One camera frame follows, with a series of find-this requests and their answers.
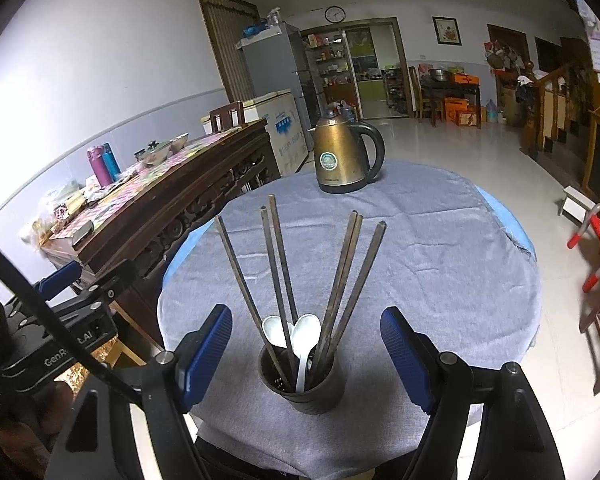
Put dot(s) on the white ceramic spoon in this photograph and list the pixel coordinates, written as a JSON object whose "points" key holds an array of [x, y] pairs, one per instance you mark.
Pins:
{"points": [[307, 330], [275, 330]]}

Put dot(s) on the purple thermos bottle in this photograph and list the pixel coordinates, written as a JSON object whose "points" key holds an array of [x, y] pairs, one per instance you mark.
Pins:
{"points": [[99, 167]]}

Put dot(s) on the carved dark wooden sideboard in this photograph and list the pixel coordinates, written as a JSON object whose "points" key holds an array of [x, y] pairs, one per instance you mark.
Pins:
{"points": [[180, 200]]}

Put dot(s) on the blue thermos bottle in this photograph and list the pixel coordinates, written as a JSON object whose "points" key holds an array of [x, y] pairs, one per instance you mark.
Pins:
{"points": [[111, 162]]}

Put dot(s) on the grey table cloth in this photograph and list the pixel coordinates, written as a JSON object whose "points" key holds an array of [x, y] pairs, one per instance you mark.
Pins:
{"points": [[430, 285]]}

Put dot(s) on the grey refrigerator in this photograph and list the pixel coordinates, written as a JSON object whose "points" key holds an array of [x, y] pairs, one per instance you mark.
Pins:
{"points": [[270, 70]]}

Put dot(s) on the wooden stair railing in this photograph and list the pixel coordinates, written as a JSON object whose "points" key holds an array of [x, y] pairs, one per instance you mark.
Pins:
{"points": [[550, 105]]}

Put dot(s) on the golden electric kettle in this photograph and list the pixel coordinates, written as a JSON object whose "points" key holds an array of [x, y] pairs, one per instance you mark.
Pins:
{"points": [[340, 155]]}

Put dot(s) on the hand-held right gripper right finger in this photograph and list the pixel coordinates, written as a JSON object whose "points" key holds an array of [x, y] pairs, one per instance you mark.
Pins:
{"points": [[405, 355]]}

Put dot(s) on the dark utensil holder cup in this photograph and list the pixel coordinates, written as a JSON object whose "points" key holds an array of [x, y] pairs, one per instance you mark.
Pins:
{"points": [[305, 400]]}

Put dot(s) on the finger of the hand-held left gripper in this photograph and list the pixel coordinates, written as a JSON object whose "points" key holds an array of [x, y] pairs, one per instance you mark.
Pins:
{"points": [[115, 277], [62, 277]]}

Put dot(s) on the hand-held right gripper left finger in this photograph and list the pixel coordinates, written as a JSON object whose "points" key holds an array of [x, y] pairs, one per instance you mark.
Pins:
{"points": [[205, 355]]}

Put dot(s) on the blue water jug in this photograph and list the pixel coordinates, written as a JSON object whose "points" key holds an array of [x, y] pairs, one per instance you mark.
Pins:
{"points": [[492, 112]]}

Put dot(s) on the white chest freezer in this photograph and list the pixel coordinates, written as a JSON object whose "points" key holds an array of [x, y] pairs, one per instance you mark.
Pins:
{"points": [[280, 125]]}

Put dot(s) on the white step stool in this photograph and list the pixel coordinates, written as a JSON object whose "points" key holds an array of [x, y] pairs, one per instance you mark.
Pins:
{"points": [[577, 205]]}

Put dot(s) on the framed wall picture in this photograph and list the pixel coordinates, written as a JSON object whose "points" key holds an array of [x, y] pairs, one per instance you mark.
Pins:
{"points": [[446, 30]]}

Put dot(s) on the round wall clock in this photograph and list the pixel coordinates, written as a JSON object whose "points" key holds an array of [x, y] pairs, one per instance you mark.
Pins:
{"points": [[335, 14]]}

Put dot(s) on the person's left hand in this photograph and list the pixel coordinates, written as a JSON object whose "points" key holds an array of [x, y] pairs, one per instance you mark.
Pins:
{"points": [[30, 435]]}

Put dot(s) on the dark wooden side table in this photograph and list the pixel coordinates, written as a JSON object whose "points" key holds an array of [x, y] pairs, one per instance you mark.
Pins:
{"points": [[450, 91]]}

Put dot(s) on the brown wooden chair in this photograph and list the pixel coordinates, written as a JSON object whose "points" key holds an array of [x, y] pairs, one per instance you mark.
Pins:
{"points": [[227, 115]]}

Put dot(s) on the orange box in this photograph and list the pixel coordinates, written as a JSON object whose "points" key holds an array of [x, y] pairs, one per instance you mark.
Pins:
{"points": [[465, 79]]}

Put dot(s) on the metal basin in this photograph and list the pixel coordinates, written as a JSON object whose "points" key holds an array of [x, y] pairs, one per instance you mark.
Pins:
{"points": [[439, 75]]}

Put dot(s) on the blue tablecloth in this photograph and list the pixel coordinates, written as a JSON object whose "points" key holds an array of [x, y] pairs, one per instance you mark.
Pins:
{"points": [[510, 225]]}

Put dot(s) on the gold patterned panel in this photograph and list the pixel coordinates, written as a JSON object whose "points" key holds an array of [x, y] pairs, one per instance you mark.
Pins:
{"points": [[115, 357]]}

